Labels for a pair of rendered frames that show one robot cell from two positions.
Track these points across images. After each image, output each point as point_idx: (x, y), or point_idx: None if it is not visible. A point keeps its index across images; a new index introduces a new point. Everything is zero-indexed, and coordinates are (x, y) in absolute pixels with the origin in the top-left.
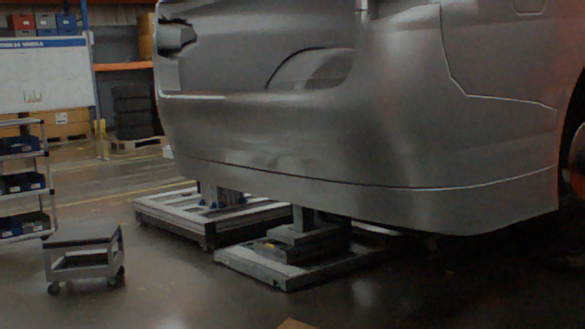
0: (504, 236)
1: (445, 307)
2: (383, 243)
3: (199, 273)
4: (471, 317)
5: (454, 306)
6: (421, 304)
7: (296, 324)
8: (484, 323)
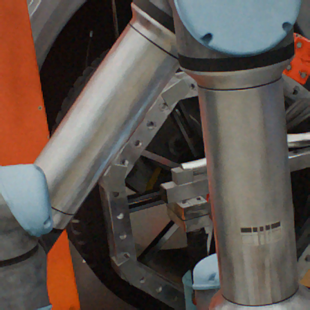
0: None
1: (101, 299)
2: None
3: None
4: (91, 282)
5: (88, 299)
6: (124, 307)
7: (307, 282)
8: (87, 273)
